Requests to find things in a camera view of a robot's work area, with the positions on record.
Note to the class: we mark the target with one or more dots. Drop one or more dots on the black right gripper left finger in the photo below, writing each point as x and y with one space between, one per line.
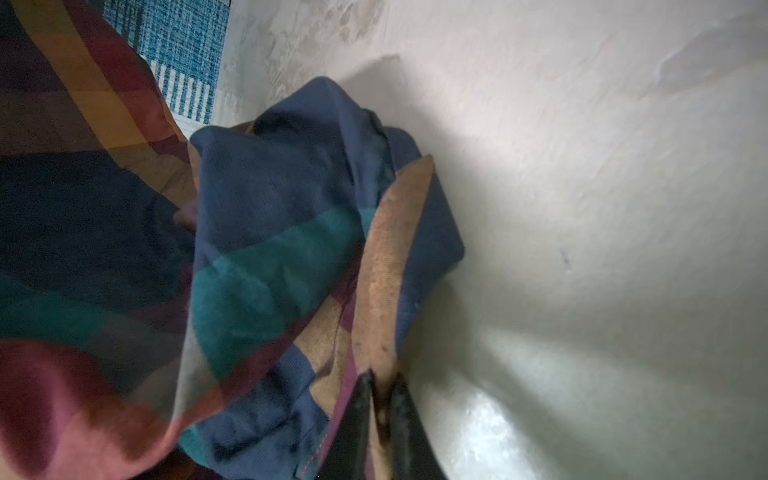
348 455

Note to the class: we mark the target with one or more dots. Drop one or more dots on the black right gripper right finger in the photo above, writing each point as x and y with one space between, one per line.
412 454

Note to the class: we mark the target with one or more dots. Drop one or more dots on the plaid long sleeve shirt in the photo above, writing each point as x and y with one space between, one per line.
195 307

